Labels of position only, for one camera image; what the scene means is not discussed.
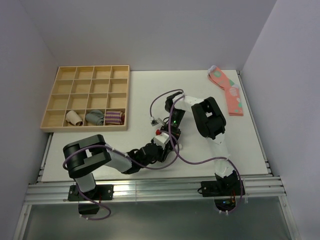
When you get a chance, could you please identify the purple cable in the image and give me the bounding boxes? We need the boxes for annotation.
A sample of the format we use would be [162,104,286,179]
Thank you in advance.
[62,129,180,221]
[149,89,245,213]

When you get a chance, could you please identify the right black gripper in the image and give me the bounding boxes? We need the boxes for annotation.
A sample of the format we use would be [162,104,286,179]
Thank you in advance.
[160,109,186,149]

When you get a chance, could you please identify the purple striped sock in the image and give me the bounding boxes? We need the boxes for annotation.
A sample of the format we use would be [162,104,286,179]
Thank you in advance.
[104,111,125,125]

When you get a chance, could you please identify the aluminium mounting rail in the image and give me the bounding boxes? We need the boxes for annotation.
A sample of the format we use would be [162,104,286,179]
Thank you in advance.
[23,176,287,205]

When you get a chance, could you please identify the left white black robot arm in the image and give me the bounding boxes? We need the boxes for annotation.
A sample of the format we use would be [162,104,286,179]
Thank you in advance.
[62,134,173,200]

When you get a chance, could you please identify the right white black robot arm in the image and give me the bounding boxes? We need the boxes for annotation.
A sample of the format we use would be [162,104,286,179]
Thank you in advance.
[165,91,244,195]

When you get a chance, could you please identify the black white-striped sock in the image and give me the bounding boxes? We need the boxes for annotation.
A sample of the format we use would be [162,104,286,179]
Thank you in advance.
[173,142,183,150]

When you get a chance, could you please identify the pink patterned sock pair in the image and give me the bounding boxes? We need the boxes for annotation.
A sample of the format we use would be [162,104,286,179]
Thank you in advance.
[207,65,244,116]

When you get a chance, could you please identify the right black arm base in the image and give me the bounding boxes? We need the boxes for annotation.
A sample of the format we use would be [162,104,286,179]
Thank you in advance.
[197,180,246,197]

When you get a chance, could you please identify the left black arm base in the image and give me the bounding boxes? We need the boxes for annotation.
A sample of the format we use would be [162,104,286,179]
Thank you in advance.
[67,184,114,217]

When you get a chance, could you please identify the grey rolled sock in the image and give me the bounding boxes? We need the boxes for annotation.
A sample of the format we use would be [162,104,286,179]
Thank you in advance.
[85,109,105,126]

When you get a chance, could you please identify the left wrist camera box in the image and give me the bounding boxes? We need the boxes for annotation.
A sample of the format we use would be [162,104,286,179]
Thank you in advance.
[153,129,170,149]

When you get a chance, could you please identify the beige rolled sock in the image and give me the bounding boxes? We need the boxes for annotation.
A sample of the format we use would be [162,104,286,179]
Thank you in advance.
[65,110,83,126]

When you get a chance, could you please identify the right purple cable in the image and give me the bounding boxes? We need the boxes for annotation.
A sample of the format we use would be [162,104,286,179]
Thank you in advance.
[149,89,245,213]

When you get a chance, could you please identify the wooden compartment tray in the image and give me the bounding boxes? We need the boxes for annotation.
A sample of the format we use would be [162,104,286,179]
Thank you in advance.
[40,65,131,133]

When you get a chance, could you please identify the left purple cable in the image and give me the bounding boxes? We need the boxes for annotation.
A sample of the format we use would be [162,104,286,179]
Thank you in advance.
[62,129,180,221]

